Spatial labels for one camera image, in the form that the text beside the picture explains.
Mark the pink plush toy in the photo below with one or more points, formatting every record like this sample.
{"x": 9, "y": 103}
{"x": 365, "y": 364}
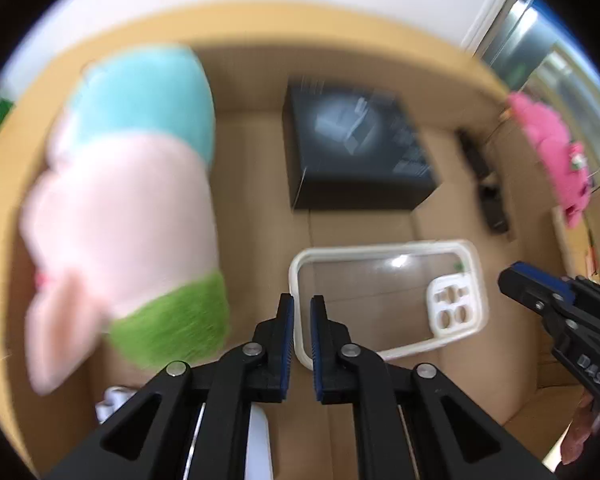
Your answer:
{"x": 562, "y": 157}

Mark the black product box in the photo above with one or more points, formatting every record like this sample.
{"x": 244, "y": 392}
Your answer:
{"x": 352, "y": 148}

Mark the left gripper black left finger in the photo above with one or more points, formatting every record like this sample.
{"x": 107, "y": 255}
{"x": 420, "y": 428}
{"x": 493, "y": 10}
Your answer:
{"x": 139, "y": 442}

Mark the cream clear phone case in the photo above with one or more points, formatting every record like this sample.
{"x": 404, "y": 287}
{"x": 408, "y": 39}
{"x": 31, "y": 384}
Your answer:
{"x": 396, "y": 299}

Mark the pink green teal plush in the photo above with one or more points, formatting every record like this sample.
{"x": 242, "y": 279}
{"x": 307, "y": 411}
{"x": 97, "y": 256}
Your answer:
{"x": 120, "y": 225}

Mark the person right hand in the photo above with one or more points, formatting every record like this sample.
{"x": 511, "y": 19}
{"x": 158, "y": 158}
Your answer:
{"x": 585, "y": 423}

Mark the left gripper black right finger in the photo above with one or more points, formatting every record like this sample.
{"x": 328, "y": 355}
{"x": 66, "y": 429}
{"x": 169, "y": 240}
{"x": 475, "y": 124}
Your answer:
{"x": 410, "y": 424}

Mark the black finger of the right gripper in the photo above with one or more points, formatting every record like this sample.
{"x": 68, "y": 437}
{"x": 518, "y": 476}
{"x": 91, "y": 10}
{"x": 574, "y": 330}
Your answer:
{"x": 539, "y": 283}
{"x": 509, "y": 289}

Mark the white folding phone stand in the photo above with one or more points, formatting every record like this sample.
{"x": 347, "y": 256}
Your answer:
{"x": 258, "y": 455}

